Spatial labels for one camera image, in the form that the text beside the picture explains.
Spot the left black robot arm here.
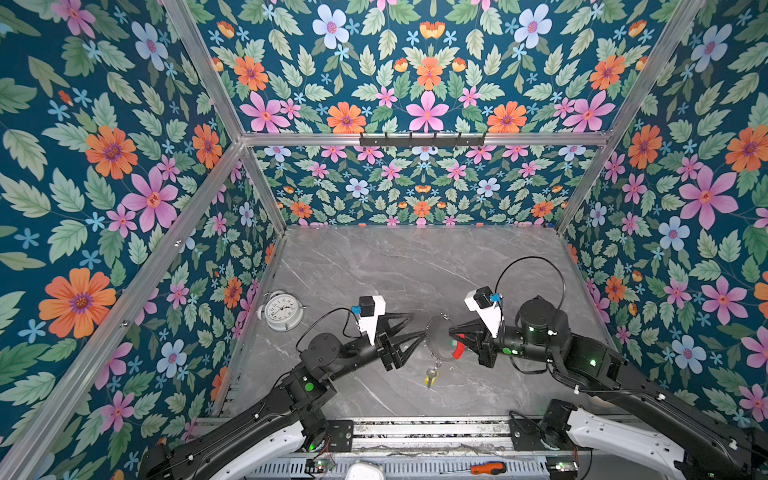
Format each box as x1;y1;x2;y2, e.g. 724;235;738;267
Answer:
138;314;427;479

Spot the black hook rail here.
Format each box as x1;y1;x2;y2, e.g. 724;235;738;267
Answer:
358;132;486;149

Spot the right camera cable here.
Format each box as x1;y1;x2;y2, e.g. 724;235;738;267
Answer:
494;255;568;313

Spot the white round alarm clock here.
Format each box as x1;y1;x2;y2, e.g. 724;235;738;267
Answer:
257;290;305;332

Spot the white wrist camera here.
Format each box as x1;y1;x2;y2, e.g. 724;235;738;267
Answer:
464;286;503;338
351;295;386;345

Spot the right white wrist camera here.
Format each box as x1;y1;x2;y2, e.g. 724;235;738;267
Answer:
464;286;503;338

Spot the orange handled screwdriver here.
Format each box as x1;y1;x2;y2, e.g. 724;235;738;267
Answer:
469;462;507;476

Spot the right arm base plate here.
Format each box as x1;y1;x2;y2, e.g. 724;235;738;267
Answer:
508;416;556;451

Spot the left camera cable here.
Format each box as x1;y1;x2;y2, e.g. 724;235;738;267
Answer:
295;307;361;353

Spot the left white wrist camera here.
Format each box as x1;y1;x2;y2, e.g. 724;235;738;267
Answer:
351;295;386;345

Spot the camera cable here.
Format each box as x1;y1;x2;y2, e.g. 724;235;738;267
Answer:
295;307;361;353
494;255;568;313

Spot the small circuit board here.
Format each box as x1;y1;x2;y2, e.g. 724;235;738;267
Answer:
304;458;336;478

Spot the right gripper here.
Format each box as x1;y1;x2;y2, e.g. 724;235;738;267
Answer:
447;317;556;370

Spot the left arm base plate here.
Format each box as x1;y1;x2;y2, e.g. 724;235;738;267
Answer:
310;419;355;454

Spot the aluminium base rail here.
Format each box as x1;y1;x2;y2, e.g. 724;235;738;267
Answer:
227;415;649;457

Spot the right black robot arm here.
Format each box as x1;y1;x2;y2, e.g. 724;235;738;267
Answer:
449;294;767;479

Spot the yellow capped key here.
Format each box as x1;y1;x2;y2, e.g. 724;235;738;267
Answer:
424;368;439;389

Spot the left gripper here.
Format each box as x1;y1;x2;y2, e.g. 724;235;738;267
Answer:
327;310;428;385

